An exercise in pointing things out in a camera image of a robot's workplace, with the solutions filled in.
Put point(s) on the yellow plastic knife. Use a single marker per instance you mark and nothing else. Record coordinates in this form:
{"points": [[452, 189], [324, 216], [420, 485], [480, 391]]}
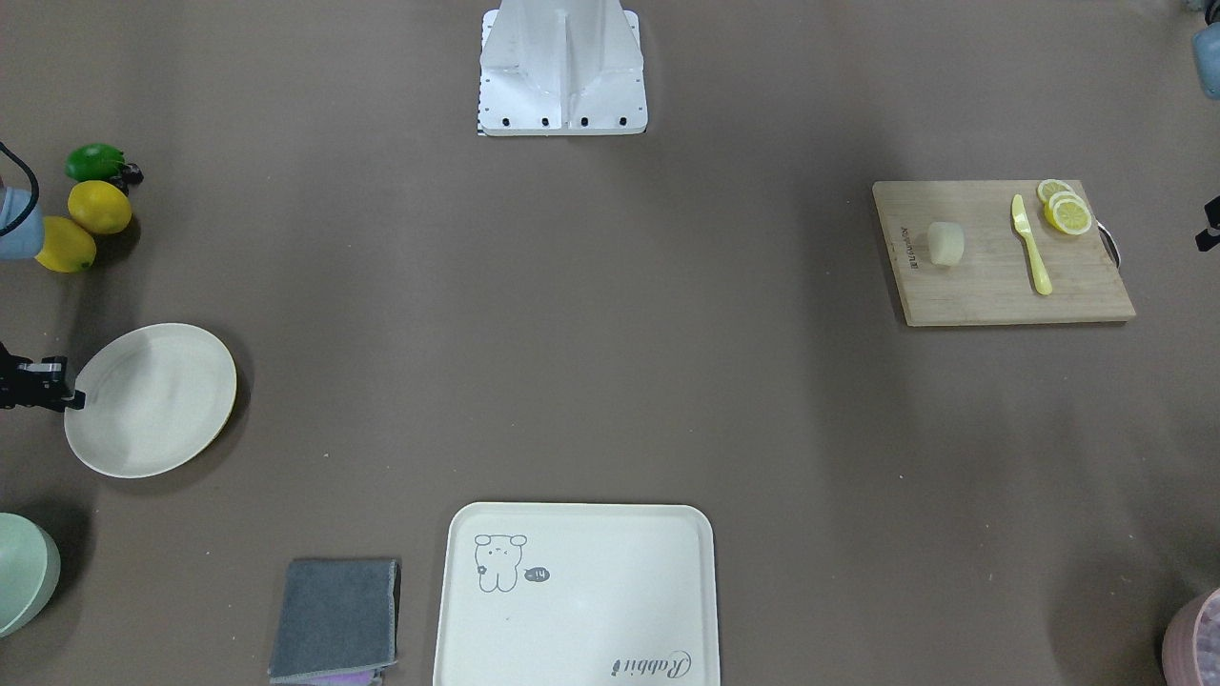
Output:
{"points": [[1040, 279]]}

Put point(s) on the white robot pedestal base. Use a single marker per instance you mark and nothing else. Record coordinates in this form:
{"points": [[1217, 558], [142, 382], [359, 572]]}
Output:
{"points": [[561, 68]]}

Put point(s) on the mint green bowl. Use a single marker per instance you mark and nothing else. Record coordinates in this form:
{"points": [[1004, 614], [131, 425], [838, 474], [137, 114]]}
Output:
{"points": [[30, 567]]}

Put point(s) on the cream round plate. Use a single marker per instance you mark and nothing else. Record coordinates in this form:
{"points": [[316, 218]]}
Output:
{"points": [[155, 398]]}

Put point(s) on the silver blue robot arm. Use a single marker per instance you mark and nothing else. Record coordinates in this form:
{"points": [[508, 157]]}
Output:
{"points": [[22, 232]]}

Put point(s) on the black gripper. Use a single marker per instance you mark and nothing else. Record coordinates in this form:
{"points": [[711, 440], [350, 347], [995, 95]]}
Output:
{"points": [[29, 382]]}

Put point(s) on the grey folded cloth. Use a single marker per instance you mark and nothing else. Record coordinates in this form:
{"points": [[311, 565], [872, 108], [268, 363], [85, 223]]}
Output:
{"points": [[337, 623]]}

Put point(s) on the yellow lemon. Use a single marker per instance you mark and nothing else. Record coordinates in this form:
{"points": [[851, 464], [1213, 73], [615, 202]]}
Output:
{"points": [[99, 207], [67, 247]]}

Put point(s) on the wooden cutting board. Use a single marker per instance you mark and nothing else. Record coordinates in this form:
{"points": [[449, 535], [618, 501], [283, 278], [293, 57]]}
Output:
{"points": [[992, 284]]}

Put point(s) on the cream rectangular tray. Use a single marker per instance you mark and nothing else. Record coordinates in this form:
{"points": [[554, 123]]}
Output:
{"points": [[578, 594]]}

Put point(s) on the lemon slices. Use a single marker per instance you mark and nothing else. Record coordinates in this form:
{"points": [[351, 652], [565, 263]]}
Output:
{"points": [[1064, 208]]}

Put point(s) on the green lime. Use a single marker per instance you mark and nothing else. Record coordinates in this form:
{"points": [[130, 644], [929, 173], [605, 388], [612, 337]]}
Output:
{"points": [[94, 162]]}

